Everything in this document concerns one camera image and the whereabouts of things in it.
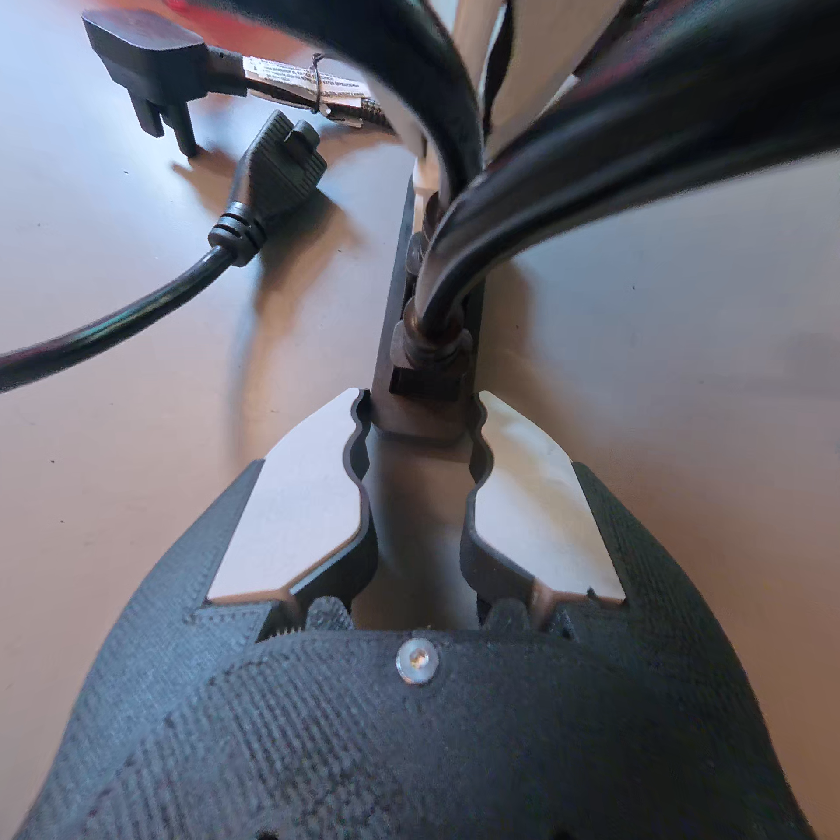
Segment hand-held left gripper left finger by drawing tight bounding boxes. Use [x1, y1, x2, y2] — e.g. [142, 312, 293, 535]
[206, 388, 378, 608]

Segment red plastic bin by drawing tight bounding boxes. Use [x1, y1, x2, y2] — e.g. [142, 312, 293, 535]
[164, 0, 303, 47]

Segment black short extension cord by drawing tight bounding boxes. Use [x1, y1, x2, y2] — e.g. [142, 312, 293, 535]
[390, 0, 840, 401]
[0, 0, 487, 395]

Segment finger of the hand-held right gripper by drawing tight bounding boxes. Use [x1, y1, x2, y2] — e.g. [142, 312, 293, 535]
[486, 0, 631, 158]
[453, 0, 505, 132]

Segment black braided cord flat plug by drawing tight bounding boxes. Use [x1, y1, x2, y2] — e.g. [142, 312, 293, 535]
[82, 10, 395, 158]

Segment black power strip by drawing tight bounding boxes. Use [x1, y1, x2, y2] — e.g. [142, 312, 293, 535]
[372, 177, 487, 447]

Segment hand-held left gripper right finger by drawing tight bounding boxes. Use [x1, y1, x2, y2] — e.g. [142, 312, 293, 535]
[461, 391, 626, 614]

